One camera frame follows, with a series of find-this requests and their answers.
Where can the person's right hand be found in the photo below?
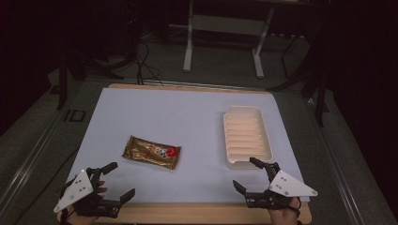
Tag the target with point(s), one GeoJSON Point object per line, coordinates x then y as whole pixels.
{"type": "Point", "coordinates": [283, 216]}

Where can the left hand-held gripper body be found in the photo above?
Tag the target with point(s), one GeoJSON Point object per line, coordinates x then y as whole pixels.
{"type": "Point", "coordinates": [78, 187]}

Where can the pale blue table mat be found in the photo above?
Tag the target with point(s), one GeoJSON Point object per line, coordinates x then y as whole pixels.
{"type": "Point", "coordinates": [175, 115]}

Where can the white metal desk frame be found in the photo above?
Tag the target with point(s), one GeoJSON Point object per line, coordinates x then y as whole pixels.
{"type": "Point", "coordinates": [259, 62]}

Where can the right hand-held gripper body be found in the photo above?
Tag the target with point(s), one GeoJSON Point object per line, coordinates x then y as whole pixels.
{"type": "Point", "coordinates": [289, 186]}

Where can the cream ribbed plastic tray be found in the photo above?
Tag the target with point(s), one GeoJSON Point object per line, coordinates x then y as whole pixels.
{"type": "Point", "coordinates": [247, 137]}

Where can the gold foil snack packet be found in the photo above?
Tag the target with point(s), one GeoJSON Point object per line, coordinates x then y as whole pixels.
{"type": "Point", "coordinates": [151, 152]}

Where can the black stand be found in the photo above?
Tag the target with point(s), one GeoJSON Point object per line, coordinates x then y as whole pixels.
{"type": "Point", "coordinates": [62, 84]}
{"type": "Point", "coordinates": [319, 93]}

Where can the person's left hand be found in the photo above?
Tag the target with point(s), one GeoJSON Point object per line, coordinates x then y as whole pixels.
{"type": "Point", "coordinates": [102, 189]}

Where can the black square floor plate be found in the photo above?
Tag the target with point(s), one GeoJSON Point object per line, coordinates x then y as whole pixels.
{"type": "Point", "coordinates": [75, 115]}

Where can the metal floor rail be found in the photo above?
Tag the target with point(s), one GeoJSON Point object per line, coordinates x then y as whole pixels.
{"type": "Point", "coordinates": [203, 85]}
{"type": "Point", "coordinates": [28, 162]}
{"type": "Point", "coordinates": [338, 168]}

